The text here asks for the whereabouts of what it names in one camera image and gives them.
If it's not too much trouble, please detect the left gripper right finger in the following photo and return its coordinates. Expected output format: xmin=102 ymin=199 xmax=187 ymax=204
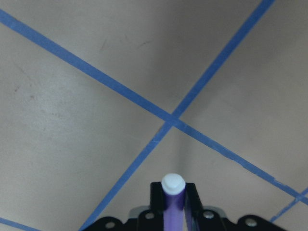
xmin=184 ymin=183 xmax=203 ymax=231

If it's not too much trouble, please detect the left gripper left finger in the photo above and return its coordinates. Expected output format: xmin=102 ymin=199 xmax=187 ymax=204
xmin=150 ymin=182 xmax=165 ymax=231

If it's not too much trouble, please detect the purple pen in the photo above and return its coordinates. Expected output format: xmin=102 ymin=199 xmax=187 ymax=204
xmin=161 ymin=173 xmax=186 ymax=231

